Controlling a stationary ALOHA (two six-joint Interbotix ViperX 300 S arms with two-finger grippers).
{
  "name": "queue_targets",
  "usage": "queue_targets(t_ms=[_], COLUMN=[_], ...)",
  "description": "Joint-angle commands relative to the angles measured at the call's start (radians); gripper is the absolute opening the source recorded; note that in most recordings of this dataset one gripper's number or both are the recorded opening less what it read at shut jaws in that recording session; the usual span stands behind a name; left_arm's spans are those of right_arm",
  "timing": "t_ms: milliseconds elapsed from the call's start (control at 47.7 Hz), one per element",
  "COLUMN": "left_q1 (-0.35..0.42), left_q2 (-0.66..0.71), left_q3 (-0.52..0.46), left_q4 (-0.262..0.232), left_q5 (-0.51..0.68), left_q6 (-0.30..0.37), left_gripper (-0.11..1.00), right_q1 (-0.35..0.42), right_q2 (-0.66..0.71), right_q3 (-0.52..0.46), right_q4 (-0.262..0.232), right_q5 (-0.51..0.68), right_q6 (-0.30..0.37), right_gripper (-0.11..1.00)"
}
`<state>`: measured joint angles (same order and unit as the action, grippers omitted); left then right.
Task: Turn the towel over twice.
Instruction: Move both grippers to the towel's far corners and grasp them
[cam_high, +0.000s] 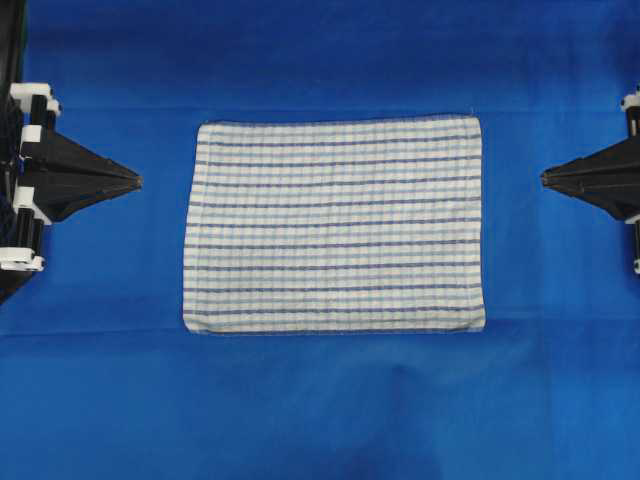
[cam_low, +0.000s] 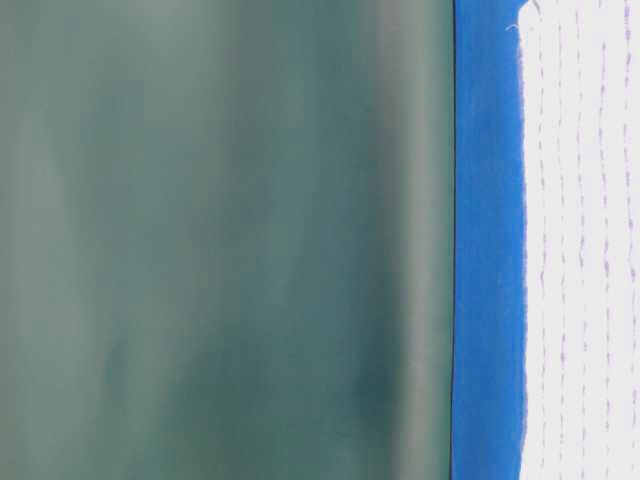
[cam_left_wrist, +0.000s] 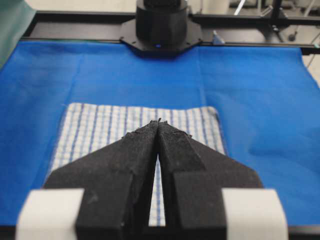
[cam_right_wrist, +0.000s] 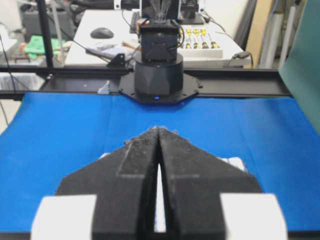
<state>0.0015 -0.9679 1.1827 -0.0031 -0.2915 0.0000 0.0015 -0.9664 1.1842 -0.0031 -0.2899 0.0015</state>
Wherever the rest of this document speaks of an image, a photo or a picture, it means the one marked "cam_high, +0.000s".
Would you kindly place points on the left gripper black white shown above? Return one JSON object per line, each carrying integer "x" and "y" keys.
{"x": 70, "y": 177}

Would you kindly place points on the blue striped white towel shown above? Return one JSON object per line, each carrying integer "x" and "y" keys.
{"x": 342, "y": 226}

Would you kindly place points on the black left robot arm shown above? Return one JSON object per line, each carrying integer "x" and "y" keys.
{"x": 13, "y": 42}

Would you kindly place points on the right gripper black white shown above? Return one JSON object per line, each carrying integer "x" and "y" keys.
{"x": 622, "y": 203}

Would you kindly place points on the blue table cloth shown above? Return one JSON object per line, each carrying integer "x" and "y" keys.
{"x": 101, "y": 380}

